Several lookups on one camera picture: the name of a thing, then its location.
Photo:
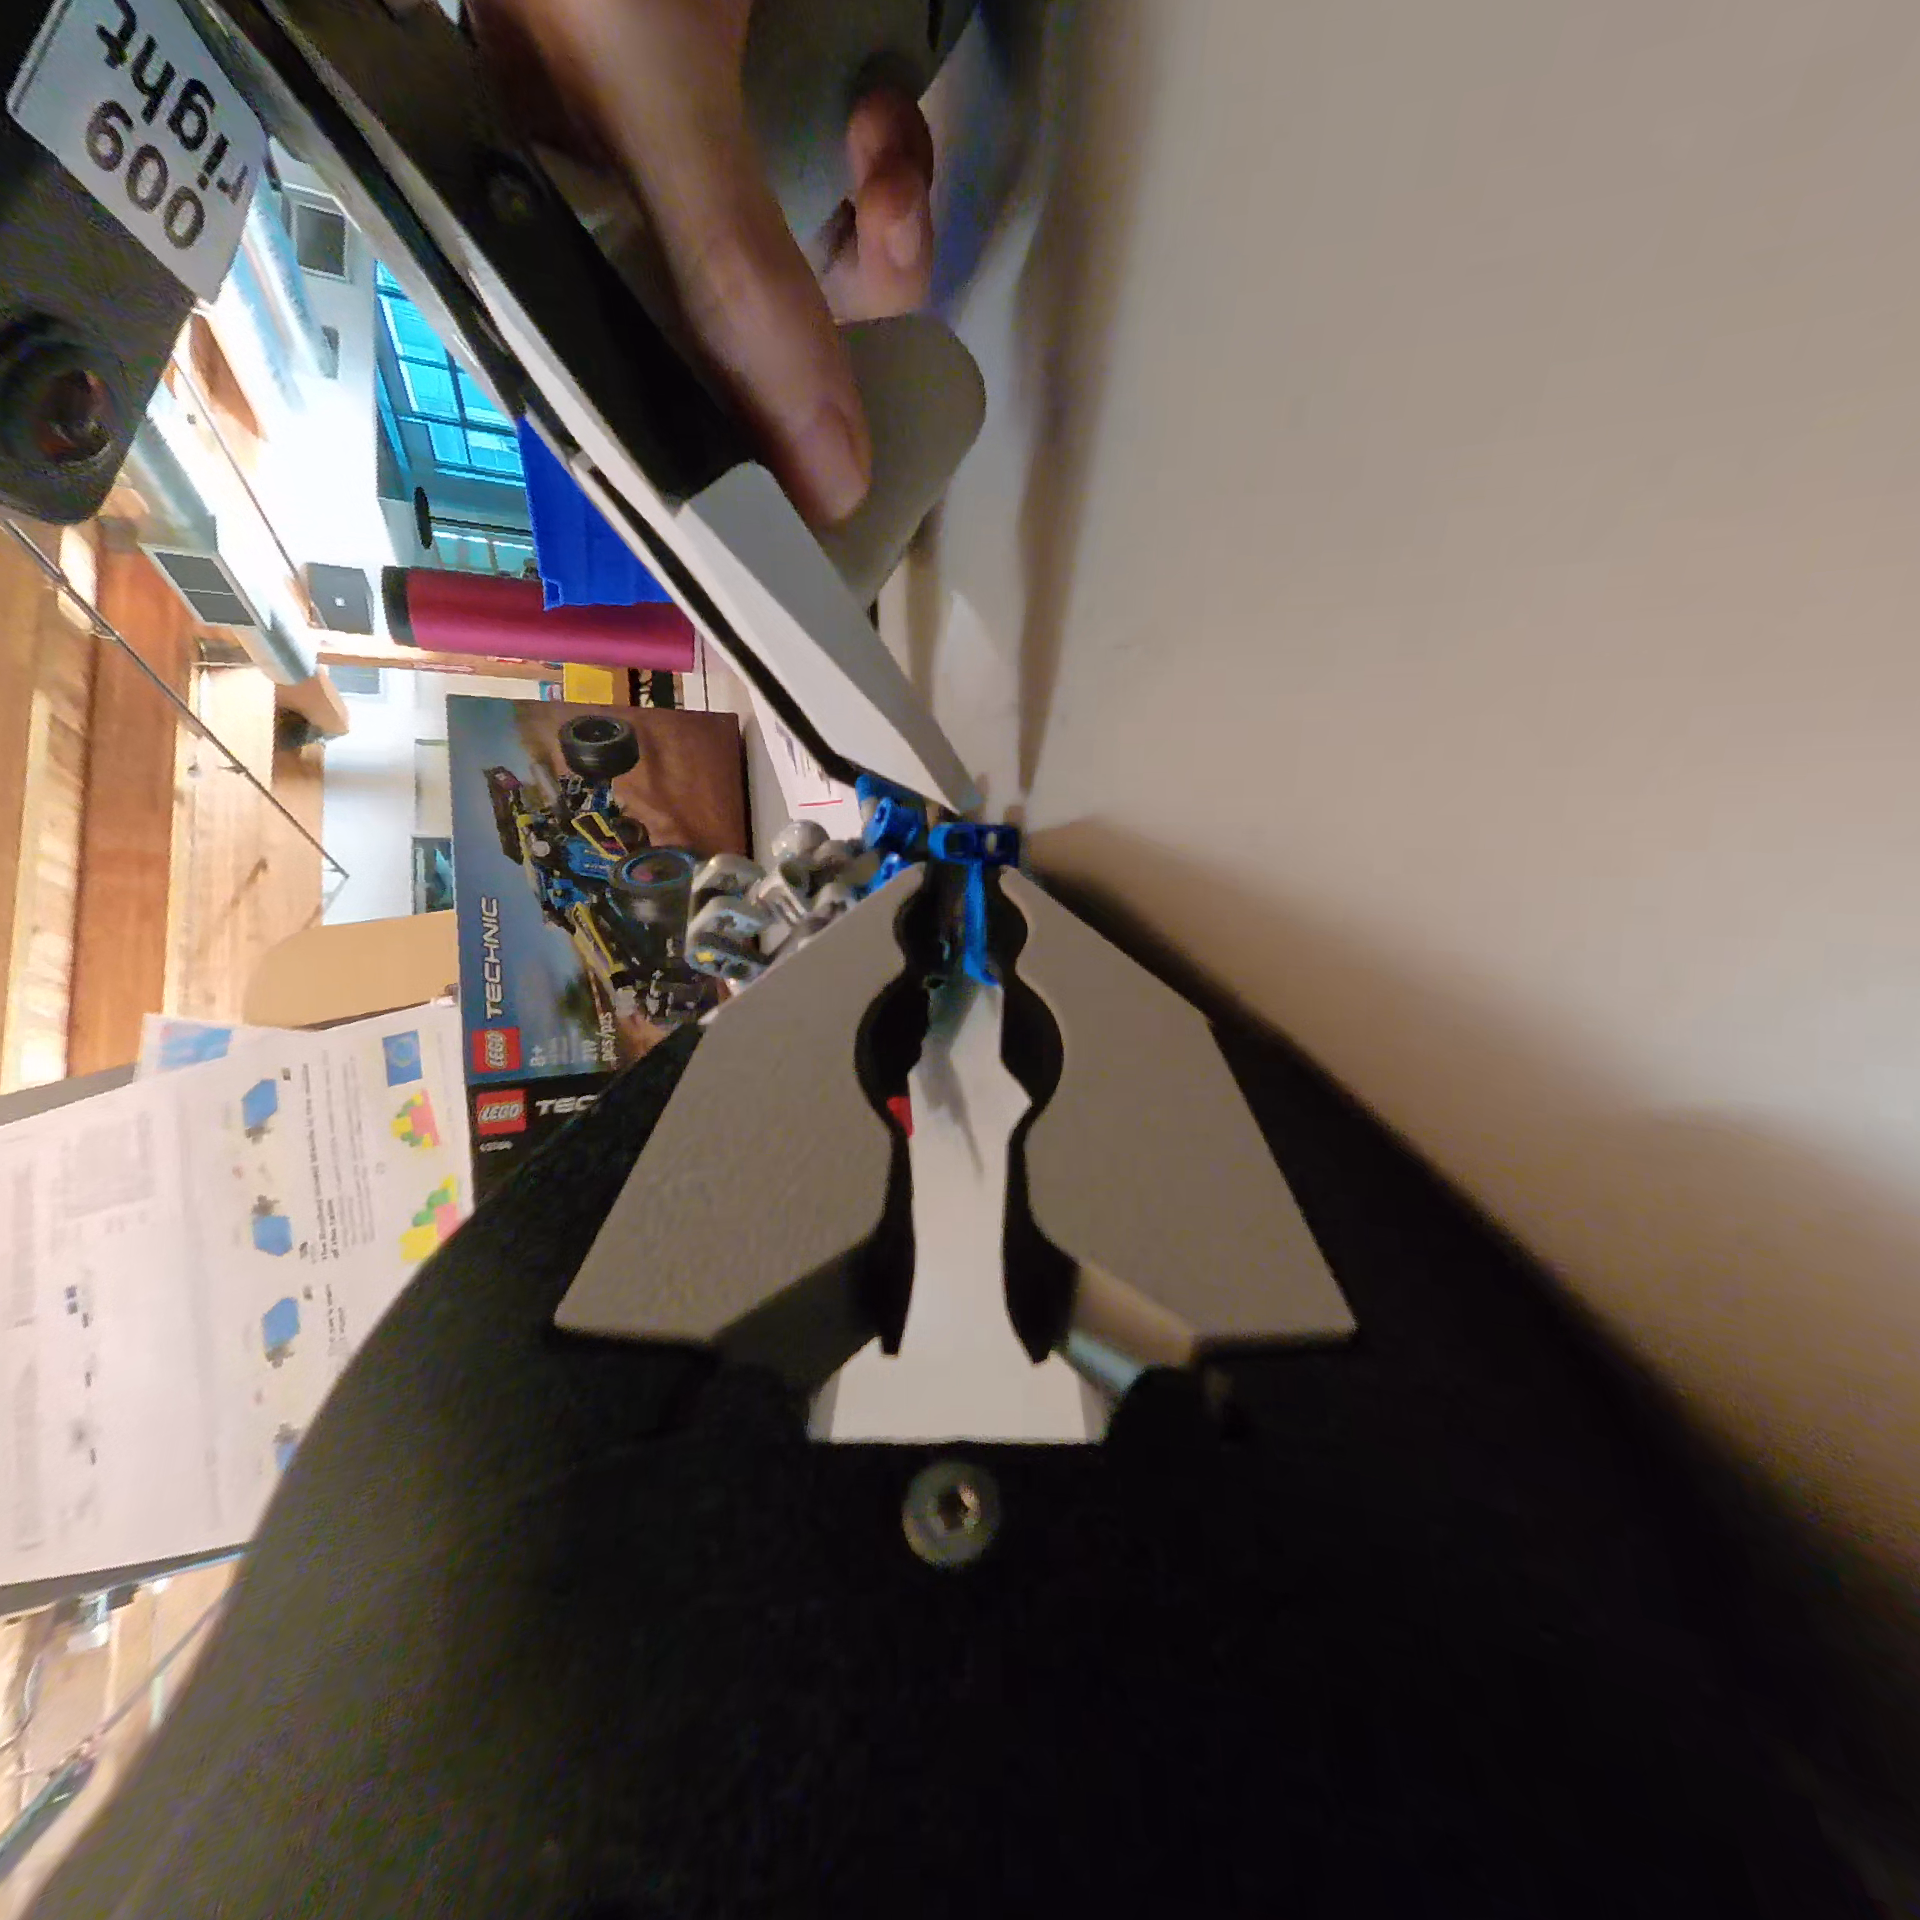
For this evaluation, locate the blue plastic bin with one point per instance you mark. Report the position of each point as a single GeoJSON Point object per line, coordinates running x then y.
{"type": "Point", "coordinates": [579, 524]}

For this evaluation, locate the maroon cylinder bottle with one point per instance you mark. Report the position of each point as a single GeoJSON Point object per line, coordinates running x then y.
{"type": "Point", "coordinates": [541, 617]}

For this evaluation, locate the brown cardboard box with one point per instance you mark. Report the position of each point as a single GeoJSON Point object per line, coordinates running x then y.
{"type": "Point", "coordinates": [359, 967]}

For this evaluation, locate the grey and blue lego assembly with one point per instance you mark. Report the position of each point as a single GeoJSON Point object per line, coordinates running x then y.
{"type": "Point", "coordinates": [839, 901]}

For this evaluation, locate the white printed instruction poster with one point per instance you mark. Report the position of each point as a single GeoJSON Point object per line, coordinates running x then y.
{"type": "Point", "coordinates": [196, 1290]}

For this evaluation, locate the open lego instruction booklet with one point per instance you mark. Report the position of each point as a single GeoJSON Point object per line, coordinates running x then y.
{"type": "Point", "coordinates": [788, 750]}

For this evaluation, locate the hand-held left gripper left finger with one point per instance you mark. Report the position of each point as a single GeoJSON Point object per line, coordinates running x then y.
{"type": "Point", "coordinates": [750, 1184]}

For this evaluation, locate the person's right hand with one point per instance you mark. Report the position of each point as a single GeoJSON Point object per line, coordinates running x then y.
{"type": "Point", "coordinates": [722, 225]}

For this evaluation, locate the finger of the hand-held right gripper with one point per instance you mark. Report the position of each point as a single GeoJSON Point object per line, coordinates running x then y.
{"type": "Point", "coordinates": [662, 586]}
{"type": "Point", "coordinates": [810, 630]}

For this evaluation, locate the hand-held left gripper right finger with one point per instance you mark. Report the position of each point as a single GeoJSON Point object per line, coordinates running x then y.
{"type": "Point", "coordinates": [1185, 1184]}

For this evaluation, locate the lego set box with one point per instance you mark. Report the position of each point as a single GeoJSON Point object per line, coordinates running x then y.
{"type": "Point", "coordinates": [587, 901]}

